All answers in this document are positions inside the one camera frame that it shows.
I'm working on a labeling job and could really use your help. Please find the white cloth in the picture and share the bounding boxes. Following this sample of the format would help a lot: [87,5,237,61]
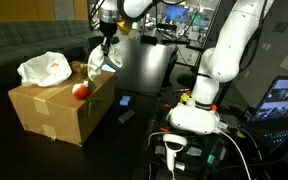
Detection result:
[87,45,123,81]

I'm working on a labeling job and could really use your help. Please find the white plastic bag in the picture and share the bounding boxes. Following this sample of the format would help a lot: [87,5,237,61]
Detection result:
[17,51,72,87]

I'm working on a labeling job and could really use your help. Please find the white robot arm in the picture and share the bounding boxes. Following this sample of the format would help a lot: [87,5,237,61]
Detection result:
[97,0,274,109]

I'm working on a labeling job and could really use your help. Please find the blue sponge cloth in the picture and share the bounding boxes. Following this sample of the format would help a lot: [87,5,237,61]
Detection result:
[119,96,131,107]

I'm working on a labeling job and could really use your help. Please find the white cable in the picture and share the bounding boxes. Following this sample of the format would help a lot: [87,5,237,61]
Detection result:
[147,128,253,180]

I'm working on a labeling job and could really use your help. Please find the dark grey eraser block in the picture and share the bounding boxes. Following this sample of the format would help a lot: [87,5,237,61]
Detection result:
[118,110,135,124]

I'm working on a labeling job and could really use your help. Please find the white VR headset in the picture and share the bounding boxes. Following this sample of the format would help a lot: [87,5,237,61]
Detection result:
[168,103,220,135]

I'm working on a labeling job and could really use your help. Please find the tablet with lit screen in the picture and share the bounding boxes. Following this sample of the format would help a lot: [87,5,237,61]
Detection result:
[102,64,116,73]

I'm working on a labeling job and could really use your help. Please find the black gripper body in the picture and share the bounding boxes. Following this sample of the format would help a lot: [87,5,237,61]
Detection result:
[100,20,132,55]

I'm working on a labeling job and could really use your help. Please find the white VR controller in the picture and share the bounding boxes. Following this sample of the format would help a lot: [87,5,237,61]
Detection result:
[163,134,187,171]

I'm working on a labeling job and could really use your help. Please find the red apple toy with leaves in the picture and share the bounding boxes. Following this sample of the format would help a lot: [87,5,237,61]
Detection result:
[72,80,102,117]

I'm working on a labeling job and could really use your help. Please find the brown plush toy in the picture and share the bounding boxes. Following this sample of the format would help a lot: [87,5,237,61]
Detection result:
[70,61,88,79]

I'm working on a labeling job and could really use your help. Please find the large cardboard box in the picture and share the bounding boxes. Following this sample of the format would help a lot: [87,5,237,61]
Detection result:
[8,71,115,146]

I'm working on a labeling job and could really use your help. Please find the green plaid sofa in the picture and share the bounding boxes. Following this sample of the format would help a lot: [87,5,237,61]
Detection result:
[0,20,101,87]

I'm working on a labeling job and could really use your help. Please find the open laptop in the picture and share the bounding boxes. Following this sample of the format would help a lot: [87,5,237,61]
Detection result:
[243,76,288,155]

